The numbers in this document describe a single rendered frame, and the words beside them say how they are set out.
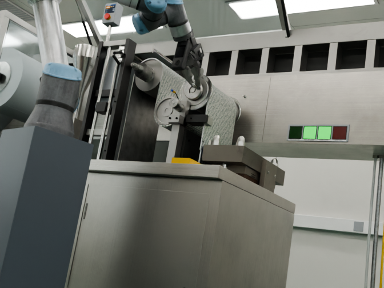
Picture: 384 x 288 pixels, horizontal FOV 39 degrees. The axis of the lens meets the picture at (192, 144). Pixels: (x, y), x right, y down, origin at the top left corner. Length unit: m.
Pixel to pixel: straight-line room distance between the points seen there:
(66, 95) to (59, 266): 0.50
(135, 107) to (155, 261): 0.83
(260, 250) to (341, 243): 2.63
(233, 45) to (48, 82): 1.10
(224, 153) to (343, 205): 2.73
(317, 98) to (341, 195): 2.39
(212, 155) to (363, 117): 0.62
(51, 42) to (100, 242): 0.68
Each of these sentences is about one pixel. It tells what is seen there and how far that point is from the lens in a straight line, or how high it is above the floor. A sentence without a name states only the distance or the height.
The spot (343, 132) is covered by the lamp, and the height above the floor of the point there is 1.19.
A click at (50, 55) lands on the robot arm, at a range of 1.85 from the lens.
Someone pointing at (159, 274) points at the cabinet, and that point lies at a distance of 1.70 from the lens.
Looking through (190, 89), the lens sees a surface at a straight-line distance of 2.10.
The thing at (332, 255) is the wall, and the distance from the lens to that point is 4.53.
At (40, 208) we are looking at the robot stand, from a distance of 1.55.
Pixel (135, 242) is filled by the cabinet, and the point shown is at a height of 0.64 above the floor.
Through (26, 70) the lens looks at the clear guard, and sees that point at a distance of 2.77.
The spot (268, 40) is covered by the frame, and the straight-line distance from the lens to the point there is 2.46.
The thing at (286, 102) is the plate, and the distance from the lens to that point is 2.30.
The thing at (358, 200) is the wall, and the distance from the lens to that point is 4.54.
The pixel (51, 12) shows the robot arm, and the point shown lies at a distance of 1.91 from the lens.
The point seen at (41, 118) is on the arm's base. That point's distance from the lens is 1.63.
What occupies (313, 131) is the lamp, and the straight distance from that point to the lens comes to 2.21.
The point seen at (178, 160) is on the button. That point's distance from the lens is 1.73.
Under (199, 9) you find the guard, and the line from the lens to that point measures 2.60.
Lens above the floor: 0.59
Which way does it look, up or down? 13 degrees up
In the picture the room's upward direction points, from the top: 9 degrees clockwise
